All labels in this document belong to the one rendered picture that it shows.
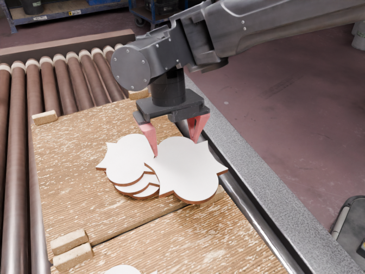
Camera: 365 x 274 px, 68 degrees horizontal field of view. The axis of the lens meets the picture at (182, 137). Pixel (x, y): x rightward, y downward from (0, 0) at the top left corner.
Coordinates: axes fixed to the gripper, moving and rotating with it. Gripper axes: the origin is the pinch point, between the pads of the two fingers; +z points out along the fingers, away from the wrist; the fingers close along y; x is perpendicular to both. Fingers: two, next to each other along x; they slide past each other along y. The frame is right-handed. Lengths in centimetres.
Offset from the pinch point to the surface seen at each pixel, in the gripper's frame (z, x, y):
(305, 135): 87, 92, 138
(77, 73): 0, 63, -12
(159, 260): 14.8, -10.3, -8.4
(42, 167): 8.1, 19.5, -25.9
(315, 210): 99, 39, 97
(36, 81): 0, 64, -26
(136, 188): 8.5, 2.1, -8.2
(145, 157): 6.0, 8.2, -4.2
